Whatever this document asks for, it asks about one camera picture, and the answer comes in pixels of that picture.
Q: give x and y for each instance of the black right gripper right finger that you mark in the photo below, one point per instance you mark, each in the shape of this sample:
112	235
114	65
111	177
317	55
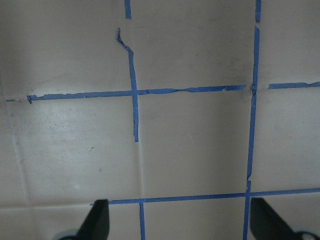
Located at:
266	224

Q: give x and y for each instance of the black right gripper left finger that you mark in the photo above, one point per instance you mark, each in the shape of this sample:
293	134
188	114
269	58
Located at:
96	225

